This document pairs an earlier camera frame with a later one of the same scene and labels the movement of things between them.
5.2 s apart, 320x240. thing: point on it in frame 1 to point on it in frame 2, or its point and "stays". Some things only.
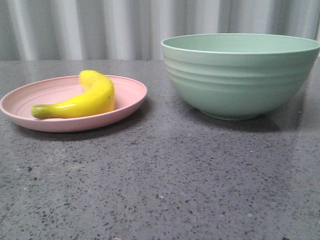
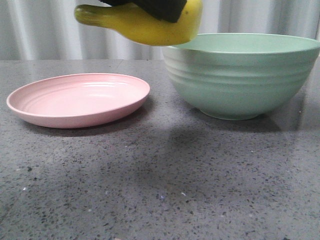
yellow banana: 98,97 to 133,24
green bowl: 238,76 stays
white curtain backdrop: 134,30 stays
